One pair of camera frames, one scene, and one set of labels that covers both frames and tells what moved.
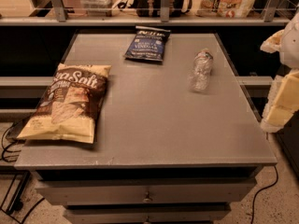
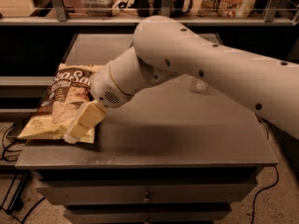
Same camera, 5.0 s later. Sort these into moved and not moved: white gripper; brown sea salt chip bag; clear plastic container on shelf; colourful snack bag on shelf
Moved: white gripper
Not moved: brown sea salt chip bag; clear plastic container on shelf; colourful snack bag on shelf
